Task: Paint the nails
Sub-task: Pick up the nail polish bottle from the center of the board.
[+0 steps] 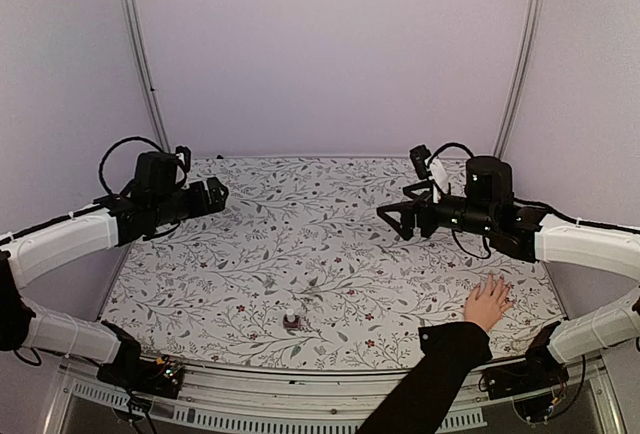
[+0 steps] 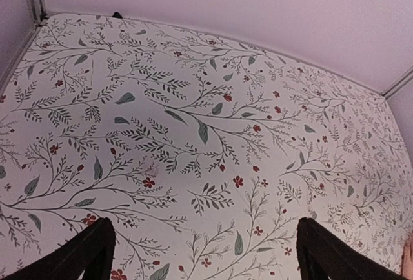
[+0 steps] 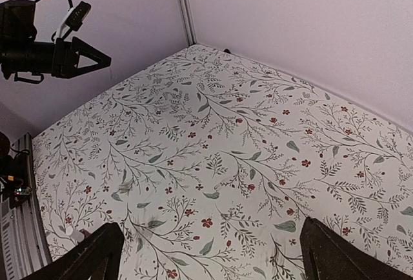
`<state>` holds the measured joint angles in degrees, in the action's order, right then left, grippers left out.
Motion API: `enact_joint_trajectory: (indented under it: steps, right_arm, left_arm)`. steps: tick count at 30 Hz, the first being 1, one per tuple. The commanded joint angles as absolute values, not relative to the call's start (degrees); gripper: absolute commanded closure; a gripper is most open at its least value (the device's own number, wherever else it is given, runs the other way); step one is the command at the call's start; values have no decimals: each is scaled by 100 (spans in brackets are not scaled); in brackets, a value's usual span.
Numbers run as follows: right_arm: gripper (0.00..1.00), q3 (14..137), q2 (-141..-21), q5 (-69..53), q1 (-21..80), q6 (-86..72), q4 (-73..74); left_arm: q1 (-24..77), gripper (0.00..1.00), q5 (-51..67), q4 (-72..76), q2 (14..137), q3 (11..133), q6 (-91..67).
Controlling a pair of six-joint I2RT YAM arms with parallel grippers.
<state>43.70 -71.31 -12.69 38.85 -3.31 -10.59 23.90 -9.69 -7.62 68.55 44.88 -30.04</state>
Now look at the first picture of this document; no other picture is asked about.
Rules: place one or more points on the black sleeved forearm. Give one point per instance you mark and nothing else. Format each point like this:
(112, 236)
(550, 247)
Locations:
(422, 399)

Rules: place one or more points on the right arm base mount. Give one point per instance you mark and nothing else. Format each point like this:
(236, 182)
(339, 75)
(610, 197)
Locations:
(538, 370)

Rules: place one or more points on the left aluminium frame post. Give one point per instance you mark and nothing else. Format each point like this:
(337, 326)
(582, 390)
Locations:
(135, 34)

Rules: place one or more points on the right aluminium frame post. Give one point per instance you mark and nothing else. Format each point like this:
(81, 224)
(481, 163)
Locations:
(531, 23)

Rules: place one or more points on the white nail polish cap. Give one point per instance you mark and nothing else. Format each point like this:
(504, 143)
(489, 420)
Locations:
(290, 314)

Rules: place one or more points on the red nail polish bottle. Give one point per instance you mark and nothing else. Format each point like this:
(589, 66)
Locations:
(291, 322)

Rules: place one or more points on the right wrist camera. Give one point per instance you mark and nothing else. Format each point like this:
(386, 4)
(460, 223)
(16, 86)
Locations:
(419, 156)

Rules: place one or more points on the floral patterned table mat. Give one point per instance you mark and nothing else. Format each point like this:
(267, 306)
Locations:
(303, 234)

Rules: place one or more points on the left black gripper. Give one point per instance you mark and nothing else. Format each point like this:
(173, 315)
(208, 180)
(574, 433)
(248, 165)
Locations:
(202, 205)

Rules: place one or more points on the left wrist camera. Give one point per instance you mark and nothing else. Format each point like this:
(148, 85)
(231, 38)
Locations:
(184, 154)

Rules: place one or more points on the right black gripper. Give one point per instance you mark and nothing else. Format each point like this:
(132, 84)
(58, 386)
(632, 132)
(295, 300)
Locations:
(408, 210)

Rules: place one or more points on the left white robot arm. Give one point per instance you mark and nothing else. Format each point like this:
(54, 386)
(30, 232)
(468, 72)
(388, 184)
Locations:
(151, 205)

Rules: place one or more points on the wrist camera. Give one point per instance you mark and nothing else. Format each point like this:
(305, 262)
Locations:
(184, 154)
(419, 156)

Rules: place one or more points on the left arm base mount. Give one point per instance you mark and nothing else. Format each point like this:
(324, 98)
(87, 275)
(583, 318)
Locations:
(162, 377)

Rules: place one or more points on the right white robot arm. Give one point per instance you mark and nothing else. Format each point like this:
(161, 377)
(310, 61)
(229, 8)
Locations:
(531, 232)

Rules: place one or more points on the front aluminium rail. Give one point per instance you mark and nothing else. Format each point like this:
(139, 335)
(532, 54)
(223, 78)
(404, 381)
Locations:
(229, 399)

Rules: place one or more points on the aluminium frame post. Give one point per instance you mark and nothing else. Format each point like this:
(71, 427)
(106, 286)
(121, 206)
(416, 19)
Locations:
(531, 23)
(135, 34)

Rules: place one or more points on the person's bare hand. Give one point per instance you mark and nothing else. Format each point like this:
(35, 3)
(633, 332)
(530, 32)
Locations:
(488, 302)

